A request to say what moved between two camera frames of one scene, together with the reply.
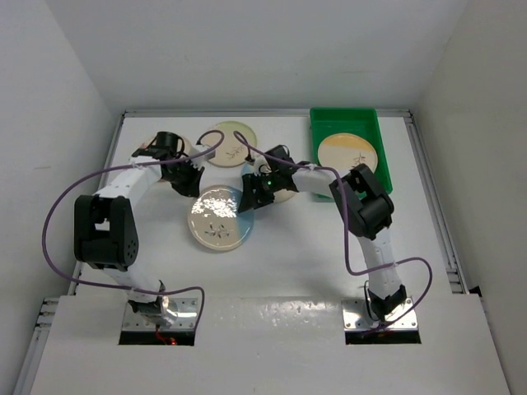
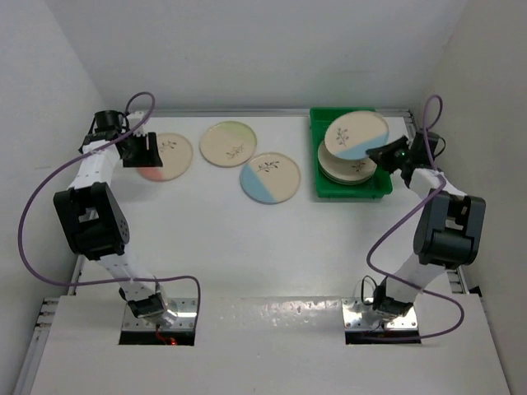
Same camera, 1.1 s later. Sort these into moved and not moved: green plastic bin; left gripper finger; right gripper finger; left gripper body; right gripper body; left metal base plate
Moved: left gripper finger; right gripper finger; left gripper body; right gripper body
Not moved: left metal base plate; green plastic bin
